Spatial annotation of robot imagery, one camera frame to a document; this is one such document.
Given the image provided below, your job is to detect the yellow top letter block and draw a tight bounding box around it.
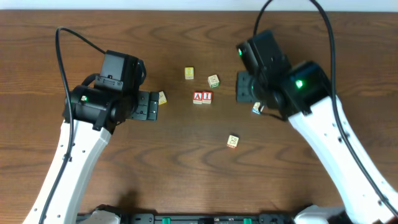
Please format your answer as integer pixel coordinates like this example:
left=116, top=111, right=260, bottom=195
left=184, top=67, right=194, bottom=80

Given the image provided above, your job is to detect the green picture wooden block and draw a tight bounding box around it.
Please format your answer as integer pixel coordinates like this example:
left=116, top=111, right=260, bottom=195
left=208, top=74, right=220, bottom=88

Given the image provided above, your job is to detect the red edged picture block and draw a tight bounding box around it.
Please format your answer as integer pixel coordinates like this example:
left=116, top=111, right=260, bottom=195
left=226, top=135, right=239, bottom=149

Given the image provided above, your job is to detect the blue edged picture block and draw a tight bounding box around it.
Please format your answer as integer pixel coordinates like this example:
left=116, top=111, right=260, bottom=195
left=252, top=102, right=264, bottom=114

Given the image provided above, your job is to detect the yellow airplane picture block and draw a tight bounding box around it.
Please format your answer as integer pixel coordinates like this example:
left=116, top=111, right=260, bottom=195
left=159, top=91, right=167, bottom=105

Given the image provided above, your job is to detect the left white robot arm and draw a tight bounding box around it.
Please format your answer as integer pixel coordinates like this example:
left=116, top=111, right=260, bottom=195
left=24, top=85, right=159, bottom=223

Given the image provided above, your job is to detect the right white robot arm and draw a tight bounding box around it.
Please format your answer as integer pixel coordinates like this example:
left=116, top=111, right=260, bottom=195
left=236, top=62, right=397, bottom=223

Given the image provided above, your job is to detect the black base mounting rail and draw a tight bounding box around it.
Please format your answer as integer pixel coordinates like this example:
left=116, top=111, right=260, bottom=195
left=77, top=212, right=299, bottom=224

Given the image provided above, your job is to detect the red letter A block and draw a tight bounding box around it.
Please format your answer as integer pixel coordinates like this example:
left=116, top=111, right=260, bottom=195
left=193, top=91, right=203, bottom=105

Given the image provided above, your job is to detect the red letter I block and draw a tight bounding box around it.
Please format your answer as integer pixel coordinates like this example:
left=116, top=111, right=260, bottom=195
left=202, top=91, right=213, bottom=104

